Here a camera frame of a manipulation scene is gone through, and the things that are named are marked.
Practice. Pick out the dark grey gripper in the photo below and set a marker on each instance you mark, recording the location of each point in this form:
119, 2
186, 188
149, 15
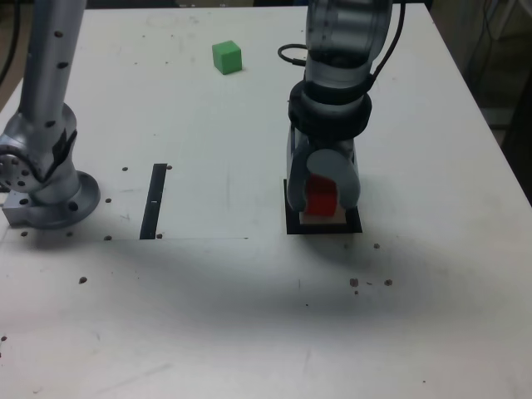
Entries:
347, 146

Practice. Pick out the red cube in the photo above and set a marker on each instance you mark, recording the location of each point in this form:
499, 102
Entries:
320, 203

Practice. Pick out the green cube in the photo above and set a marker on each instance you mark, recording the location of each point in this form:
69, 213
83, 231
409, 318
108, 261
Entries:
226, 58

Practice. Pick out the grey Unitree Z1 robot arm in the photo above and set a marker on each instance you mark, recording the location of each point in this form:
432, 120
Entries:
45, 83

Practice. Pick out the black tape square outline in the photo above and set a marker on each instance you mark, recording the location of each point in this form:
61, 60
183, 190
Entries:
324, 230

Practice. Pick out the black tape strip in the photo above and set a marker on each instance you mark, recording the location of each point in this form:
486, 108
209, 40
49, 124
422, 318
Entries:
151, 208

